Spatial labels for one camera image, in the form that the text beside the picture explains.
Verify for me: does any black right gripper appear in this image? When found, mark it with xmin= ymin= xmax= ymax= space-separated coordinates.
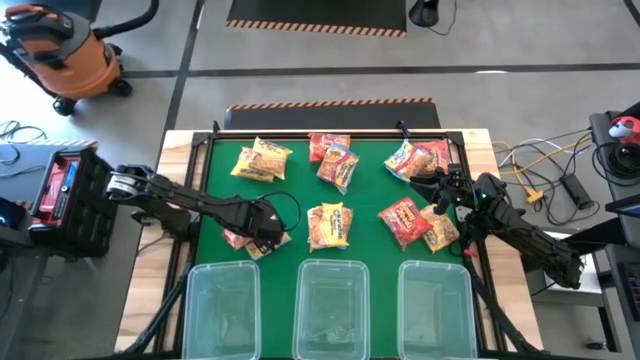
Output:
xmin=409 ymin=164 xmax=479 ymax=216

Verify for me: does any red case in crate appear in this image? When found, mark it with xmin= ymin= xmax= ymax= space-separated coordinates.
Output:
xmin=37 ymin=154 xmax=81 ymax=214

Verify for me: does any black round stand base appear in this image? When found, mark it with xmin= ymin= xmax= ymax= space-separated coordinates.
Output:
xmin=408 ymin=0 xmax=441 ymax=29

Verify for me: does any yellow cable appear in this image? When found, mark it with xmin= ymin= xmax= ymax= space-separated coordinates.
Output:
xmin=492 ymin=137 xmax=594 ymax=204

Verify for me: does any red-white snack packet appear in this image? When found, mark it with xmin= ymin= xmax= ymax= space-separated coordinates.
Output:
xmin=383 ymin=139 xmax=435 ymax=183

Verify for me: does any yellow creamy chicken ramen packet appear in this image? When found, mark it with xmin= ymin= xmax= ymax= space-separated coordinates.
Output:
xmin=251 ymin=136 xmax=294 ymax=181
xmin=418 ymin=203 xmax=461 ymax=254
xmin=321 ymin=201 xmax=350 ymax=250
xmin=229 ymin=146 xmax=276 ymax=184

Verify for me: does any green table mat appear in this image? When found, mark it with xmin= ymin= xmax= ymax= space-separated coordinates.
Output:
xmin=193 ymin=138 xmax=474 ymax=360

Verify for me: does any black coiled headset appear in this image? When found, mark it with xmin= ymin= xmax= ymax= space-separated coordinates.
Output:
xmin=592 ymin=142 xmax=640 ymax=181

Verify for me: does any black box blue light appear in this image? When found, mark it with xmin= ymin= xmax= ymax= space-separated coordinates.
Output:
xmin=0 ymin=196 xmax=29 ymax=234

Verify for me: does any clear plastic bin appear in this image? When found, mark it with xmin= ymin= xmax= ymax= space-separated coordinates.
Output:
xmin=397 ymin=259 xmax=479 ymax=360
xmin=181 ymin=259 xmax=262 ymax=360
xmin=292 ymin=258 xmax=371 ymax=360

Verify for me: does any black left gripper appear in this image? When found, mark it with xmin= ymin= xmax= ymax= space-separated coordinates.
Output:
xmin=215 ymin=196 xmax=287 ymax=254

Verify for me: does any red and white object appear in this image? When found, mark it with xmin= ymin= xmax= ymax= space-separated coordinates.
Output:
xmin=608 ymin=115 xmax=640 ymax=146

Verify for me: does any black left gripper cable loop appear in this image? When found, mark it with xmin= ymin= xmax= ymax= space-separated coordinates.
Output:
xmin=258 ymin=191 xmax=303 ymax=234

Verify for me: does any red spicy chicken ramen packet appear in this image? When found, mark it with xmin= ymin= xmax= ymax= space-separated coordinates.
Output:
xmin=414 ymin=138 xmax=452 ymax=176
xmin=377 ymin=196 xmax=435 ymax=251
xmin=221 ymin=228 xmax=255 ymax=251
xmin=308 ymin=132 xmax=352 ymax=164

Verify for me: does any black vacuum hose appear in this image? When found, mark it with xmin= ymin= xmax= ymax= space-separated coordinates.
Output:
xmin=92 ymin=0 xmax=161 ymax=41

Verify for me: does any orange shop vacuum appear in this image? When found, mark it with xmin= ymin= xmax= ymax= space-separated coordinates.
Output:
xmin=0 ymin=3 xmax=134 ymax=117

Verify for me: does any blue-edged beef ramen packet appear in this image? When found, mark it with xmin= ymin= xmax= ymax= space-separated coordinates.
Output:
xmin=306 ymin=204 xmax=355 ymax=253
xmin=244 ymin=230 xmax=294 ymax=262

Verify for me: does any black power brick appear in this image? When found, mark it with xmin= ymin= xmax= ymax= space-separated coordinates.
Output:
xmin=558 ymin=173 xmax=596 ymax=211

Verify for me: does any yellow-red snack packet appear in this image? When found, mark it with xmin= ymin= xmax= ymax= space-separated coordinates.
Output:
xmin=316 ymin=142 xmax=360 ymax=196

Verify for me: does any dark side desk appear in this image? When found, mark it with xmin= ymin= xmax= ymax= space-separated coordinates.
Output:
xmin=588 ymin=102 xmax=640 ymax=351

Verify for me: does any black hazard-striped floor mat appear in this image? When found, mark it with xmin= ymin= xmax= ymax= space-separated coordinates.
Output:
xmin=223 ymin=97 xmax=442 ymax=131
xmin=225 ymin=0 xmax=409 ymax=39

